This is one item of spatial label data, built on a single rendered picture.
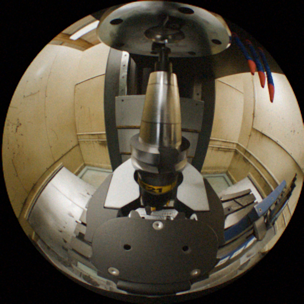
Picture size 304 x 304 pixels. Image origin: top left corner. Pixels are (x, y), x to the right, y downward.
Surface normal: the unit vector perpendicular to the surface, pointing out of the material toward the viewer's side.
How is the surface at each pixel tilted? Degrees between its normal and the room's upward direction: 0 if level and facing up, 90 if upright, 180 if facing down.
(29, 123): 90
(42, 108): 90
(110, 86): 90
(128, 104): 90
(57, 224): 23
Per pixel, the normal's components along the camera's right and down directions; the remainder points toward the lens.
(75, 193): 0.44, -0.79
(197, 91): -0.04, 0.46
